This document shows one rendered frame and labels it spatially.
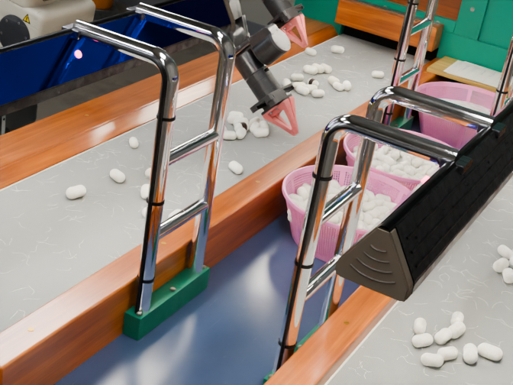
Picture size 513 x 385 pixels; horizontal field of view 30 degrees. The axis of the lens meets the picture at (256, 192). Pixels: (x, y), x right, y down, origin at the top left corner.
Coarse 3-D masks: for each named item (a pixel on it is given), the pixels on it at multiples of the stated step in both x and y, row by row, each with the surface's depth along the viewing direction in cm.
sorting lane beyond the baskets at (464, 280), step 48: (480, 240) 177; (432, 288) 159; (480, 288) 161; (384, 336) 144; (432, 336) 146; (480, 336) 148; (336, 384) 131; (384, 384) 133; (432, 384) 135; (480, 384) 136
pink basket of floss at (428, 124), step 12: (432, 84) 246; (444, 84) 248; (456, 84) 248; (444, 96) 248; (456, 96) 249; (468, 96) 249; (492, 96) 246; (420, 120) 238; (432, 120) 232; (444, 120) 229; (432, 132) 234; (444, 132) 231; (456, 132) 229; (468, 132) 228; (456, 144) 231
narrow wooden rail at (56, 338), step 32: (288, 160) 189; (224, 192) 172; (256, 192) 174; (192, 224) 160; (224, 224) 165; (256, 224) 178; (128, 256) 148; (160, 256) 149; (224, 256) 170; (96, 288) 138; (128, 288) 142; (32, 320) 129; (64, 320) 130; (96, 320) 136; (0, 352) 122; (32, 352) 124; (64, 352) 132; (96, 352) 140; (0, 384) 120; (32, 384) 127
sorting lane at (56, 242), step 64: (320, 64) 254; (384, 64) 263; (192, 128) 202; (320, 128) 214; (0, 192) 164; (64, 192) 168; (128, 192) 172; (192, 192) 176; (0, 256) 146; (64, 256) 149; (0, 320) 132
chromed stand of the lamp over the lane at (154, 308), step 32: (96, 32) 130; (192, 32) 141; (224, 32) 140; (160, 64) 127; (224, 64) 140; (160, 96) 129; (224, 96) 142; (160, 128) 130; (160, 160) 132; (160, 192) 135; (160, 224) 138; (192, 256) 154; (160, 288) 150; (192, 288) 155; (128, 320) 143; (160, 320) 148
